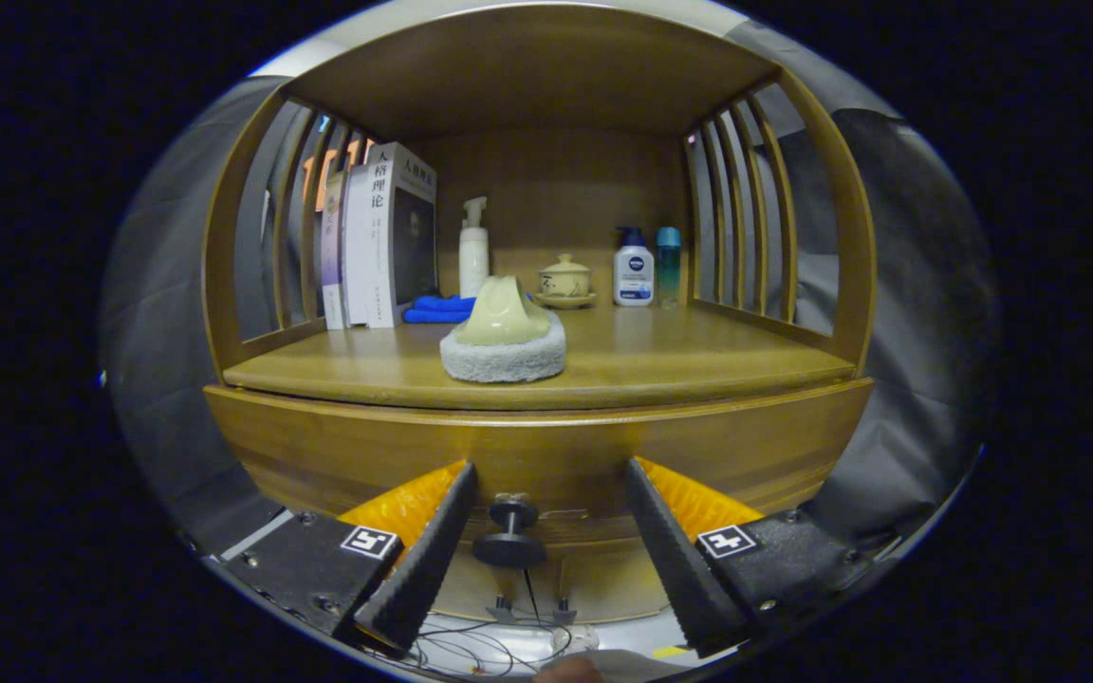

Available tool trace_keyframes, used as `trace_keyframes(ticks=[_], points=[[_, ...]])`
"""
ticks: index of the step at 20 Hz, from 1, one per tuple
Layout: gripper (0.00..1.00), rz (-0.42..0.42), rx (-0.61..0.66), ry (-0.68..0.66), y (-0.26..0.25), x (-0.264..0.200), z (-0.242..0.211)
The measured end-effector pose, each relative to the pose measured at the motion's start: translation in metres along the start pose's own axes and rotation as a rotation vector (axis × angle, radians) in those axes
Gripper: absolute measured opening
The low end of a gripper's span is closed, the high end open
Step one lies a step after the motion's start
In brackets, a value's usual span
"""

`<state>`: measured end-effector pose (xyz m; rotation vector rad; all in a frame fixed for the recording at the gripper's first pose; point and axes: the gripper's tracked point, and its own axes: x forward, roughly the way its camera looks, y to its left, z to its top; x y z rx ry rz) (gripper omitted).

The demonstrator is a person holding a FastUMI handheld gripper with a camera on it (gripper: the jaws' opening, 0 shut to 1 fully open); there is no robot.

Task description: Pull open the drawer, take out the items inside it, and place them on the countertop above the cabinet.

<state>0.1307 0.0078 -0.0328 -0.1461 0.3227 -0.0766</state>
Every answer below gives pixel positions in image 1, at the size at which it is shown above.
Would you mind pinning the thin white book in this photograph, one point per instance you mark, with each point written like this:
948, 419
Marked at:
357, 256

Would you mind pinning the teal translucent bottle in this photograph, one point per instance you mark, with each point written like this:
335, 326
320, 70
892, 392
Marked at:
668, 266

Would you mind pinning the lidded tea cup with saucer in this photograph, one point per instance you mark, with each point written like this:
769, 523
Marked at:
565, 280

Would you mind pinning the wooden drawer with black knob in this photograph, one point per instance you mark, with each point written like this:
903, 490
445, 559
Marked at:
556, 446

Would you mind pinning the white pump bottle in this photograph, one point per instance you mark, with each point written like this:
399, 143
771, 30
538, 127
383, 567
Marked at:
473, 261

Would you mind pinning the thin purple book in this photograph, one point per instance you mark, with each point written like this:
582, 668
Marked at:
333, 256

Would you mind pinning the white lotion bottle blue cap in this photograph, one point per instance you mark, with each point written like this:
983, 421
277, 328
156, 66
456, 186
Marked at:
634, 270

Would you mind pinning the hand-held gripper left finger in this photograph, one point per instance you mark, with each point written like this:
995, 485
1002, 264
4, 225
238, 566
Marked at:
428, 560

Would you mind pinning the blue folded cloth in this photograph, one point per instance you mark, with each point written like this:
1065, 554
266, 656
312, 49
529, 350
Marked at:
433, 308

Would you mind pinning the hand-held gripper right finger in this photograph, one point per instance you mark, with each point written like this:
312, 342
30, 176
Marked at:
679, 569

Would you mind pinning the wooden cabinet with slatted sides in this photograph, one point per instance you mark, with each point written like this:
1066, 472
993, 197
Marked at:
527, 76

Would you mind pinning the thick white book dark cover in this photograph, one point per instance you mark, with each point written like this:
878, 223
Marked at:
404, 237

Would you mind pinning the wooden cabinet door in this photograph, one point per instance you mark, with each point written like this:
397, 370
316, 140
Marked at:
471, 593
603, 588

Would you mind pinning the wooden countertop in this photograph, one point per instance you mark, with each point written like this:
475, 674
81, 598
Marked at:
679, 351

